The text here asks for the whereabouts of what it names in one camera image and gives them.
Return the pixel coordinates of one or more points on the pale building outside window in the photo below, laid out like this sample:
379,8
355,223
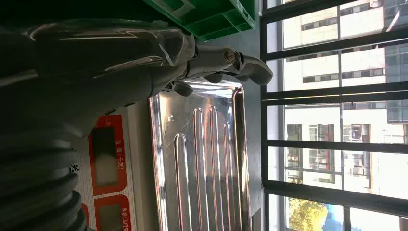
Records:
360,118

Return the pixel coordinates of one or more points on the black window frame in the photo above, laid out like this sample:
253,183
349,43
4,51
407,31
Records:
264,127

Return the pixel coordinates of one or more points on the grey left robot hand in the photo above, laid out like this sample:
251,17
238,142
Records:
105,63

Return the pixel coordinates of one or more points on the electronic weighing scale steel tray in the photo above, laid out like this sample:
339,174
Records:
204,159

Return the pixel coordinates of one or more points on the yellow-green tree outside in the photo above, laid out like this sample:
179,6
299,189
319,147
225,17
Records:
306,215

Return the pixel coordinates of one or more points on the green plastic basket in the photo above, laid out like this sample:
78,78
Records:
220,19

